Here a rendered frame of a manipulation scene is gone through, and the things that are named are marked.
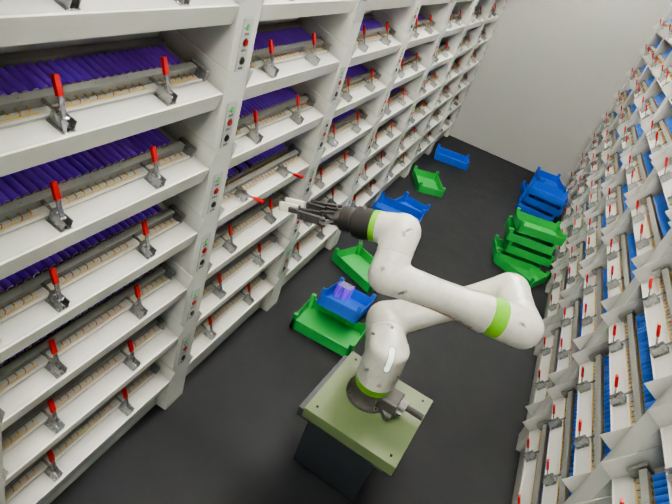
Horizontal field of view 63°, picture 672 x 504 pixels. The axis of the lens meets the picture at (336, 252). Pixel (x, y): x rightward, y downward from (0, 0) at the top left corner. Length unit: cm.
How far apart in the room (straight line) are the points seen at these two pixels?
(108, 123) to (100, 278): 40
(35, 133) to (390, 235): 89
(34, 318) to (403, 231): 89
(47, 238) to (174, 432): 105
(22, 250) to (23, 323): 20
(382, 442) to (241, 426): 56
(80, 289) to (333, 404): 86
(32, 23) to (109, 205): 43
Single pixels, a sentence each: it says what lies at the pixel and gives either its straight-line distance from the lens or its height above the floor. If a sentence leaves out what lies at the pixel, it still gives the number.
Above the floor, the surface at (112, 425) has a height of 16.
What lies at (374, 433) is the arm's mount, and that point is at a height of 32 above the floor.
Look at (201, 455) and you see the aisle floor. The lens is 197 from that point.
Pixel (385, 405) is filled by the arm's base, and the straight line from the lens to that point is 178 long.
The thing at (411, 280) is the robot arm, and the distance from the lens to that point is 148.
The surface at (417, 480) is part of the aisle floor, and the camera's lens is 215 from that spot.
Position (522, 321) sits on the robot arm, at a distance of 161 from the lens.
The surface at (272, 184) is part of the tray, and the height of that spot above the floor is 76.
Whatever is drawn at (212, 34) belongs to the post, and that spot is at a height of 127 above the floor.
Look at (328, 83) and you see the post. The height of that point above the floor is 107.
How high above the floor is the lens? 161
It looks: 32 degrees down
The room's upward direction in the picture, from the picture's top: 20 degrees clockwise
